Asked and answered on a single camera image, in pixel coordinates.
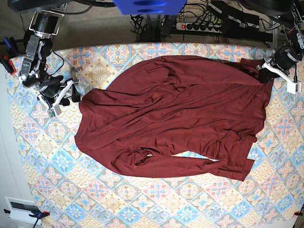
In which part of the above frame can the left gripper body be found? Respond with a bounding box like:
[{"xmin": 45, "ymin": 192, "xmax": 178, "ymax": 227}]
[{"xmin": 272, "ymin": 45, "xmax": 302, "ymax": 71}]

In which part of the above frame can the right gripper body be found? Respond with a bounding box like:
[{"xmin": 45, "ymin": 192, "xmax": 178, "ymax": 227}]
[{"xmin": 37, "ymin": 77, "xmax": 64, "ymax": 102}]

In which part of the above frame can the dark red t-shirt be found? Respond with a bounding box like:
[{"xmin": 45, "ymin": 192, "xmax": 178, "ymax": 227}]
[{"xmin": 75, "ymin": 56, "xmax": 273, "ymax": 181}]

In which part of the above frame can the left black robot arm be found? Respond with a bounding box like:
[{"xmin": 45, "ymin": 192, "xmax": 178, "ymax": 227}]
[{"xmin": 257, "ymin": 3, "xmax": 304, "ymax": 81}]

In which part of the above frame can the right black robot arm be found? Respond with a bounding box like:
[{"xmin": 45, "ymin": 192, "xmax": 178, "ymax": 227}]
[{"xmin": 19, "ymin": 10, "xmax": 81, "ymax": 108}]

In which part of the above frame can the black orange table clamp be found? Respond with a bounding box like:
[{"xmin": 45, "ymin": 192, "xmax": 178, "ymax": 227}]
[{"xmin": 0, "ymin": 55, "xmax": 16, "ymax": 75}]

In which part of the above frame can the blue clamp upper left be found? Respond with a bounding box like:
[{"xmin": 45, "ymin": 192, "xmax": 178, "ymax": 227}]
[{"xmin": 3, "ymin": 37, "xmax": 15, "ymax": 51}]

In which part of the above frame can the blue black bar clamp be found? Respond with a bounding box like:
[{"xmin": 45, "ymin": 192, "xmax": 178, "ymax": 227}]
[{"xmin": 4, "ymin": 209, "xmax": 50, "ymax": 225}]

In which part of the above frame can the orange corner clamp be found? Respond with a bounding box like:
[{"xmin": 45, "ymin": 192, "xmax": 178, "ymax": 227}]
[{"xmin": 294, "ymin": 211, "xmax": 304, "ymax": 216}]

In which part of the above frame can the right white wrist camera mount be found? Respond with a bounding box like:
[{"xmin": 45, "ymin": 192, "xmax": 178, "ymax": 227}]
[{"xmin": 38, "ymin": 79, "xmax": 78, "ymax": 118}]

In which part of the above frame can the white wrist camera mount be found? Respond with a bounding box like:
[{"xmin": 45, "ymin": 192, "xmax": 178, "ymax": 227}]
[
  {"xmin": 38, "ymin": 79, "xmax": 78, "ymax": 118},
  {"xmin": 256, "ymin": 57, "xmax": 302, "ymax": 95}
]

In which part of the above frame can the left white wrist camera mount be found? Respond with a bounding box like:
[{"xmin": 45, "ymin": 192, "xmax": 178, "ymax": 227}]
[{"xmin": 256, "ymin": 57, "xmax": 302, "ymax": 95}]

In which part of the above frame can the white power strip red switch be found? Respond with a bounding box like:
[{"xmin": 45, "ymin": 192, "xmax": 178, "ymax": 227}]
[{"xmin": 175, "ymin": 22, "xmax": 221, "ymax": 33}]

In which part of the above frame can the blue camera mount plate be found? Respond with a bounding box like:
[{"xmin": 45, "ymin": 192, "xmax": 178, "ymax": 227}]
[{"xmin": 113, "ymin": 0, "xmax": 187, "ymax": 15}]

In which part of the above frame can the white wall socket box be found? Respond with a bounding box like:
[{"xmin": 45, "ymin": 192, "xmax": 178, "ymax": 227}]
[{"xmin": 5, "ymin": 196, "xmax": 39, "ymax": 225}]

